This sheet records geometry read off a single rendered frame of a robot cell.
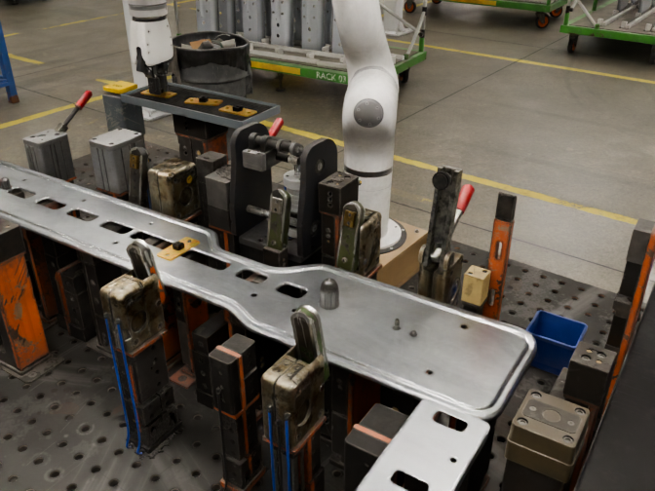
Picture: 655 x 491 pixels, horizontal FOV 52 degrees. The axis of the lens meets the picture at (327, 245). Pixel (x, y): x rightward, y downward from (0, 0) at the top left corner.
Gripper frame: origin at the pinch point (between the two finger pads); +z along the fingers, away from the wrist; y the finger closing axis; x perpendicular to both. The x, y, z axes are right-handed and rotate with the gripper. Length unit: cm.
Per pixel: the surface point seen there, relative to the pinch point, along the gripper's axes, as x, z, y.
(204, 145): 15.5, 11.2, 5.0
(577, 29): 31, 94, -579
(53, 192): -9.7, 18.4, 28.4
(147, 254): 37, 10, 52
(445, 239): 81, 9, 29
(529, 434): 101, 13, 62
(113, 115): -14.1, 9.3, 1.6
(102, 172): -0.6, 14.6, 21.6
